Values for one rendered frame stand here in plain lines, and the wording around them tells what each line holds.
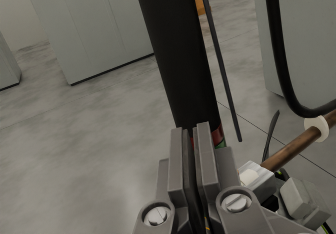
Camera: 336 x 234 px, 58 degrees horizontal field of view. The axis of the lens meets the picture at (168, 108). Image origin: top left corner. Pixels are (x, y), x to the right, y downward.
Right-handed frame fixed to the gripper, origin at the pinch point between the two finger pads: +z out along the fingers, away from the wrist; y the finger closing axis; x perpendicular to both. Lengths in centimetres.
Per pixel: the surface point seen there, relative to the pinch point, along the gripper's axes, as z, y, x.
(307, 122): 18.3, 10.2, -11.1
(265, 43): 305, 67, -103
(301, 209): 42, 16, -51
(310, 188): 48, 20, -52
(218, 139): 8.8, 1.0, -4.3
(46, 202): 194, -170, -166
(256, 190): 10.5, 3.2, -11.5
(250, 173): 12.1, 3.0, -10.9
